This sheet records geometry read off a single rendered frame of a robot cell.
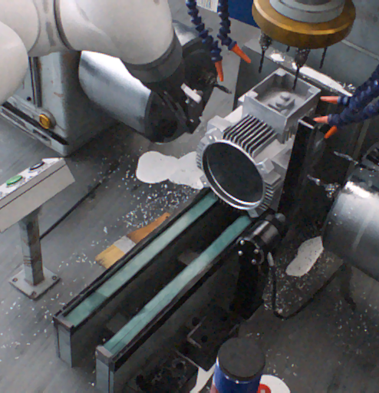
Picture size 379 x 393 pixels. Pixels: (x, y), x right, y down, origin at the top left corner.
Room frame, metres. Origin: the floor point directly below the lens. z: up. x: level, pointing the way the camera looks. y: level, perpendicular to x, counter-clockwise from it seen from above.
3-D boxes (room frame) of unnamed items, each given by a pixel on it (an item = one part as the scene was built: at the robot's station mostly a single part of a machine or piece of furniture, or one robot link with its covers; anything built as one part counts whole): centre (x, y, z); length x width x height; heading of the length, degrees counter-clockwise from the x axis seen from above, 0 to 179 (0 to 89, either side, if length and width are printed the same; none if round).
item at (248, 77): (1.24, -0.15, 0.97); 0.30 x 0.11 x 0.34; 60
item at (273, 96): (1.13, -0.08, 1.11); 0.12 x 0.11 x 0.07; 149
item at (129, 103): (1.28, 0.24, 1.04); 0.37 x 0.25 x 0.25; 60
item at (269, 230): (0.99, -0.20, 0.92); 0.45 x 0.13 x 0.24; 150
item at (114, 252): (0.98, 0.17, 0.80); 0.21 x 0.05 x 0.01; 145
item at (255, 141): (1.09, -0.06, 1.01); 0.20 x 0.19 x 0.19; 149
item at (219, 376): (0.48, -0.06, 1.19); 0.06 x 0.06 x 0.04
